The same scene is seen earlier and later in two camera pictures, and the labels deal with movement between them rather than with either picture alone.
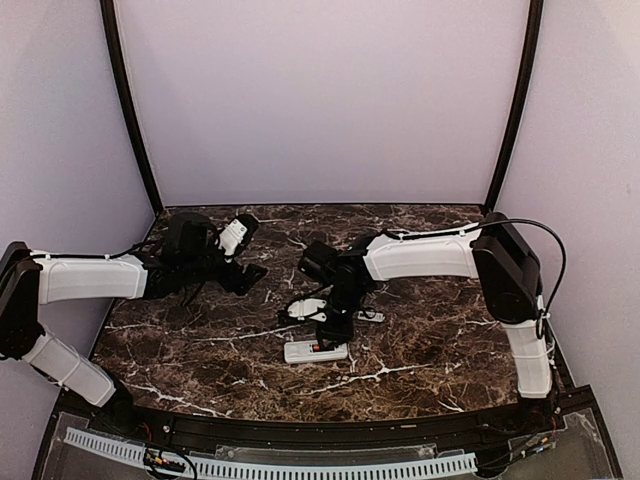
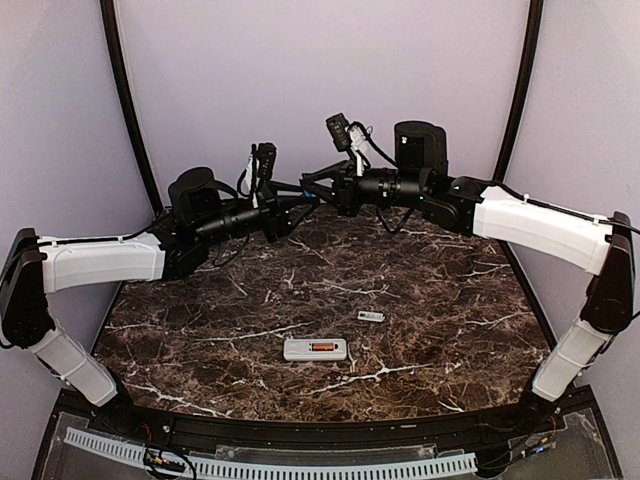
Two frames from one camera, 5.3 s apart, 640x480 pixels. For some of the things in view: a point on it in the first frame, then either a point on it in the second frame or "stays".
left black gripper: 245,280 → 275,210
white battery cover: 378,317 stays
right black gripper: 340,333 → 346,196
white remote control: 309,350 stays
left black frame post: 121,80 stays
